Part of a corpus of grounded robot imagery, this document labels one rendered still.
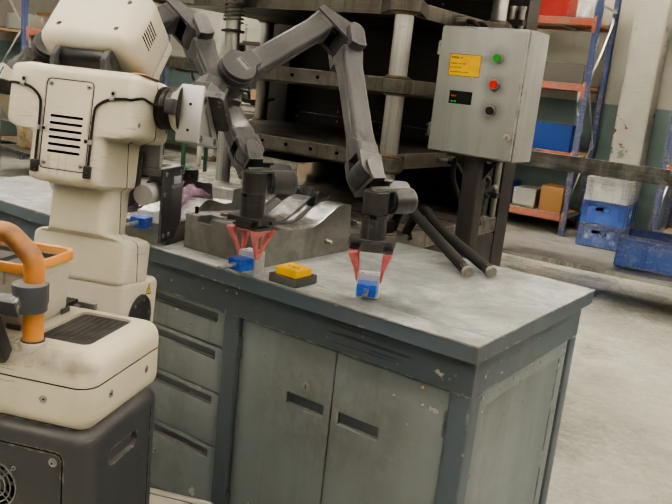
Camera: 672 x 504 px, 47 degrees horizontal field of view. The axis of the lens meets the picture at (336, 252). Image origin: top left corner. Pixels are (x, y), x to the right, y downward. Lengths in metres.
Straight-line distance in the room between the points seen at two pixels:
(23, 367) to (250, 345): 0.76
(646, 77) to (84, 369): 7.23
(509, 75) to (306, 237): 0.86
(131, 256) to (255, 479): 0.71
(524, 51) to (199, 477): 1.54
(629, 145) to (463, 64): 5.63
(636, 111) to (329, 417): 6.56
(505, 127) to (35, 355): 1.63
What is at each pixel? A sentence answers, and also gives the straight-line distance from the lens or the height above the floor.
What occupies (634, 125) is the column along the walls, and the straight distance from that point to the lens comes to 8.07.
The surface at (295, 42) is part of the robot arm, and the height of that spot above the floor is 1.34.
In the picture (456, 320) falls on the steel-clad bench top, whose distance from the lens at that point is 1.65.
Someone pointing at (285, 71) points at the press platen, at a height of 1.27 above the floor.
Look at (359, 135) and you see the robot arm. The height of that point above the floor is 1.15.
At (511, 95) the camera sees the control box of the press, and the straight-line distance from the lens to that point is 2.46.
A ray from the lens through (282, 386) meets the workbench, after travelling 1.89.
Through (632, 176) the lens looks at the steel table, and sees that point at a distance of 5.16.
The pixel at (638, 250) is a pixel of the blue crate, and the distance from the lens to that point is 5.40.
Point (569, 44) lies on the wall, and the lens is 8.59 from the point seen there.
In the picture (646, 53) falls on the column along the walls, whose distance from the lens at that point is 8.09.
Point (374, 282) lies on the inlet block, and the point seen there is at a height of 0.84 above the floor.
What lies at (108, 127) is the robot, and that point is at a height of 1.13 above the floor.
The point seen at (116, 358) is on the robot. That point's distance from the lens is 1.31.
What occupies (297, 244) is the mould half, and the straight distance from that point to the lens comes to 1.98.
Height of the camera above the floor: 1.27
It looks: 13 degrees down
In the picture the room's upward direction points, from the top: 6 degrees clockwise
